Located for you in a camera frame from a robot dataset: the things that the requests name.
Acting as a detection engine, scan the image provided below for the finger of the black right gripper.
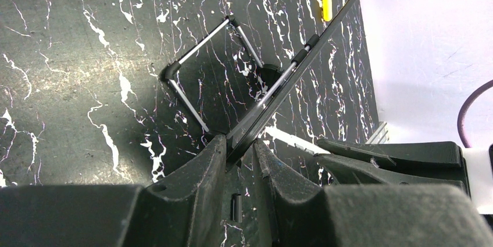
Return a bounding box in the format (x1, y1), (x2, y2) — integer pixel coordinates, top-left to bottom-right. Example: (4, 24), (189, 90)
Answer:
(317, 139), (463, 169)
(316, 154), (466, 189)

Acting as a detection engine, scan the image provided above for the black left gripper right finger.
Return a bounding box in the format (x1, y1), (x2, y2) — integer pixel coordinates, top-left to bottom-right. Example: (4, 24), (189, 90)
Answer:
(253, 142), (492, 246)

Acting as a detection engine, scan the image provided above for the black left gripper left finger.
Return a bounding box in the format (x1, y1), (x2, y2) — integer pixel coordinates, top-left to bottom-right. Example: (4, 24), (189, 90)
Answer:
(1, 135), (227, 246)

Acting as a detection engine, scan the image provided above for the white whiteboard marker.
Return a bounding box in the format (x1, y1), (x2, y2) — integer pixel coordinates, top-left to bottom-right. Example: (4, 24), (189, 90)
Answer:
(265, 126), (330, 156)

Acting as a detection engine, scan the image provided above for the black marker cap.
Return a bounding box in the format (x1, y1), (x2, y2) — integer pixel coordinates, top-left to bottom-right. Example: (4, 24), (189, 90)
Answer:
(231, 194), (242, 223)

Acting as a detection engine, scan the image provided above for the small whiteboard black frame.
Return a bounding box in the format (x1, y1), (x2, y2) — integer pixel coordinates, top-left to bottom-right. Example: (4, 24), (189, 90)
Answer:
(226, 0), (358, 171)

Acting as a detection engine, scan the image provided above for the aluminium rail right side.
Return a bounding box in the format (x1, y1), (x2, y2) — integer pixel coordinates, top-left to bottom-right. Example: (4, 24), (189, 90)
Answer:
(366, 121), (390, 144)

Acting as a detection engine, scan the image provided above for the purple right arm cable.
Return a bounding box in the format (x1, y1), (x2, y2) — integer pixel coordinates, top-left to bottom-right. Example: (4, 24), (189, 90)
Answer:
(457, 80), (493, 149)

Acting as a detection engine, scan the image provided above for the whiteboard metal wire stand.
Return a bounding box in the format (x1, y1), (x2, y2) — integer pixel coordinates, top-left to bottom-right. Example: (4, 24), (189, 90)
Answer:
(147, 15), (319, 139)

